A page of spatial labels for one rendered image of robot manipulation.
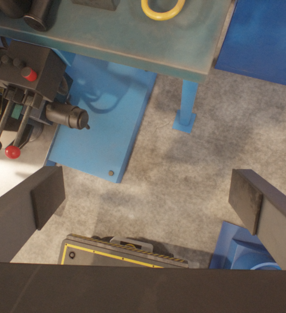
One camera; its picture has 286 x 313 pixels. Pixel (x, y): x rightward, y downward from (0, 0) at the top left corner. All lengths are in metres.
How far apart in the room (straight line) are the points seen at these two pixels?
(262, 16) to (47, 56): 0.98
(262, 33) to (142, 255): 1.27
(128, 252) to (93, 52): 0.97
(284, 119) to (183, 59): 1.28
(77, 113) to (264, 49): 1.05
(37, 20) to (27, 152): 1.19
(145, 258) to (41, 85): 0.94
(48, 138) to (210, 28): 1.28
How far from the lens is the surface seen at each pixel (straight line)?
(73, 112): 1.07
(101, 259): 1.28
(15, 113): 1.33
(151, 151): 1.50
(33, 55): 0.66
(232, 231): 1.53
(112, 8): 0.57
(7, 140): 1.26
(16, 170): 1.69
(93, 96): 1.57
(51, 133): 1.59
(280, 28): 1.35
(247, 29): 1.36
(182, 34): 0.51
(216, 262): 1.56
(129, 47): 0.51
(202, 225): 1.51
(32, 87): 0.62
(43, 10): 0.59
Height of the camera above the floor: 1.48
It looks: 79 degrees down
